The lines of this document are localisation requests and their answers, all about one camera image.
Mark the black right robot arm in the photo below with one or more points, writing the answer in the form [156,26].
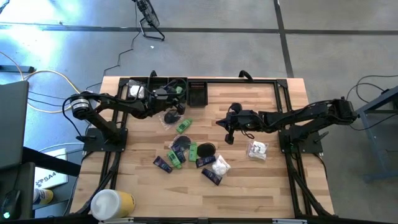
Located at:
[280,118]

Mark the black floor fan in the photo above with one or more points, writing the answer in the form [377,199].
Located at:
[149,15]

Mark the grey metal desk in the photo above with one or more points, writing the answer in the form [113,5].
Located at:
[373,104]

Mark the yellow white bottle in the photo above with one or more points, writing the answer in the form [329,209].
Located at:
[43,196]

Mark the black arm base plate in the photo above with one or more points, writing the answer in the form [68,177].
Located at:
[93,145]
[311,147]

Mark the cotton swabs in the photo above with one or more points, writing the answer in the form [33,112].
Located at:
[257,150]

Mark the black round ribbed puff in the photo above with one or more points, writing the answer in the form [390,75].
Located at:
[206,150]

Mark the green travel bottle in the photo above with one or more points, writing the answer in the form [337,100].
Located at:
[179,90]
[193,152]
[184,125]
[174,159]

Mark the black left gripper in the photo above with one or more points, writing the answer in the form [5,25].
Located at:
[161,102]

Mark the white cardboard box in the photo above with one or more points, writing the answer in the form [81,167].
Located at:
[49,180]

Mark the dark blue travel tube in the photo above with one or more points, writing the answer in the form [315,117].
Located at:
[178,153]
[162,164]
[205,161]
[212,176]

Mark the white tape strip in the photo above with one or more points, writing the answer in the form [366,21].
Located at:
[289,221]
[116,220]

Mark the cotton balls in clear bag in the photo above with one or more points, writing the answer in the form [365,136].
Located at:
[220,167]

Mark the yellow wipes canister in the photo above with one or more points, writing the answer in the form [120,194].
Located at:
[109,205]

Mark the black desk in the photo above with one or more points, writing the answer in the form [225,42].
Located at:
[25,186]

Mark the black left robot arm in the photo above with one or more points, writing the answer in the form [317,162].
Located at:
[130,107]

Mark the dark grey flat panel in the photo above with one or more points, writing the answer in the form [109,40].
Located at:
[12,124]

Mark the black computer mouse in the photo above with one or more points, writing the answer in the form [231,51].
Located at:
[11,203]

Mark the black aluminium table frame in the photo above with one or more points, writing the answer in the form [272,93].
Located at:
[236,81]

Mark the black floor bar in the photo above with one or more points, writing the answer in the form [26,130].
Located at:
[15,68]

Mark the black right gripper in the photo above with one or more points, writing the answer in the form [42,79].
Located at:
[245,119]

